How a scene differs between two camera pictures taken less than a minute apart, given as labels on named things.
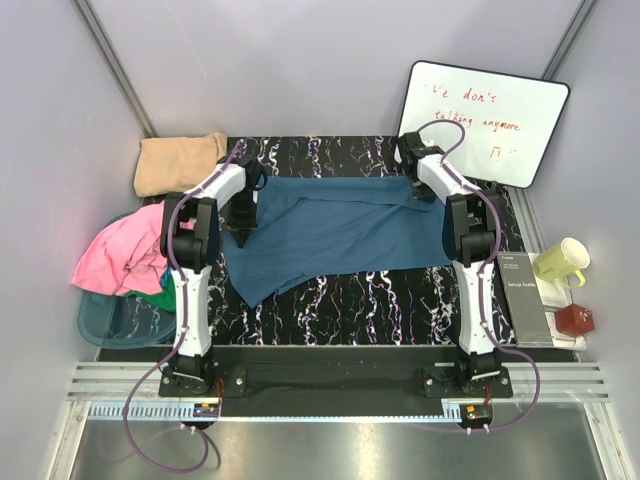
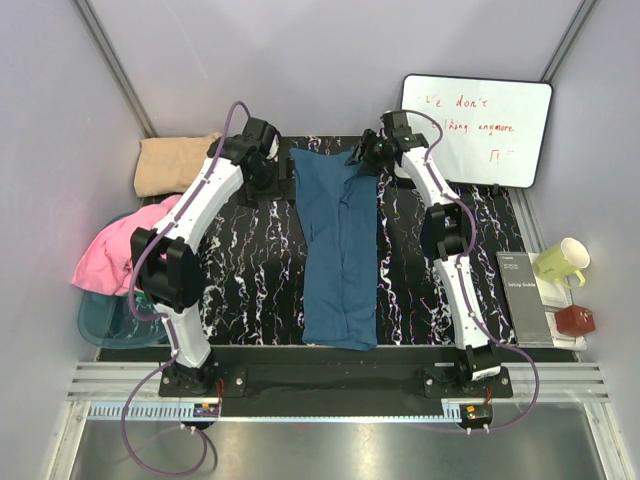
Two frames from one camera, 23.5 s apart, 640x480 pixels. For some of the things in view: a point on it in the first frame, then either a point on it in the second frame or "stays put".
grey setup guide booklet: (523, 300) stays put
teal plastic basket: (118, 322) stays put
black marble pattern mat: (391, 308) stays put
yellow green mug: (559, 261) stays put
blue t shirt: (309, 226) to (337, 202)
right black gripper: (424, 194) to (366, 141)
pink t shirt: (126, 256) stays put
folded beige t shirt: (175, 164) stays put
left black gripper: (241, 229) to (250, 196)
